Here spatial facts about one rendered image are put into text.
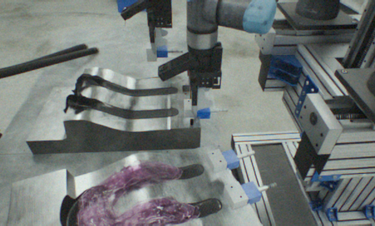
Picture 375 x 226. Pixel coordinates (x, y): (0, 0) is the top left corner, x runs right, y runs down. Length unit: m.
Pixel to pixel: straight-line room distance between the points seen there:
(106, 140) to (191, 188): 0.29
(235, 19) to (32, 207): 0.57
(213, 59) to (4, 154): 0.68
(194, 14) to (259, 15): 0.14
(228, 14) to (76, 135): 0.52
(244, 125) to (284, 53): 1.06
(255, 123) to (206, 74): 1.47
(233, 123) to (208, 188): 1.44
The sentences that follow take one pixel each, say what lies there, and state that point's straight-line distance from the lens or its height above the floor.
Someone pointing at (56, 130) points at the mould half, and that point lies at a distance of 0.90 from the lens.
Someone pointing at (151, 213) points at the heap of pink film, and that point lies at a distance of 0.59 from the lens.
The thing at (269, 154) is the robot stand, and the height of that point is 0.21.
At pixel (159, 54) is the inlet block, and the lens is 1.03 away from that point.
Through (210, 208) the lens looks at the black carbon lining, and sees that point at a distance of 0.67.
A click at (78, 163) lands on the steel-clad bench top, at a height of 0.80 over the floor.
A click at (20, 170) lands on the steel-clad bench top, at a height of 0.80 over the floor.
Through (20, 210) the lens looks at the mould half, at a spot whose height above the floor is 0.91.
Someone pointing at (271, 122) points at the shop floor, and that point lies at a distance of 2.18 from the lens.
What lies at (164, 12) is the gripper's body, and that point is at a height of 1.09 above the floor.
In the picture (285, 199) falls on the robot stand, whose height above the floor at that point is 0.21.
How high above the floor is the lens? 1.43
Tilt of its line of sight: 42 degrees down
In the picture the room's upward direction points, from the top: straight up
